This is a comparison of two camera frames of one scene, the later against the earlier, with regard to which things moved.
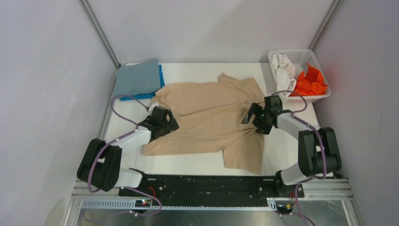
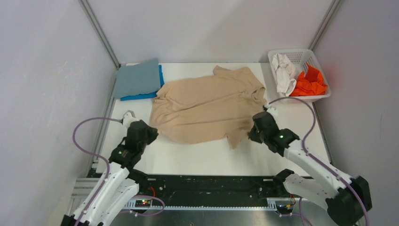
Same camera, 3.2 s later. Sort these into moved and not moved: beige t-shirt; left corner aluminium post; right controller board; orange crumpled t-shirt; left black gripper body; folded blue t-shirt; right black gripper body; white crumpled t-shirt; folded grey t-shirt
Moved: right black gripper body; beige t-shirt; left black gripper body
Not moved: orange crumpled t-shirt; left corner aluminium post; white crumpled t-shirt; folded blue t-shirt; right controller board; folded grey t-shirt
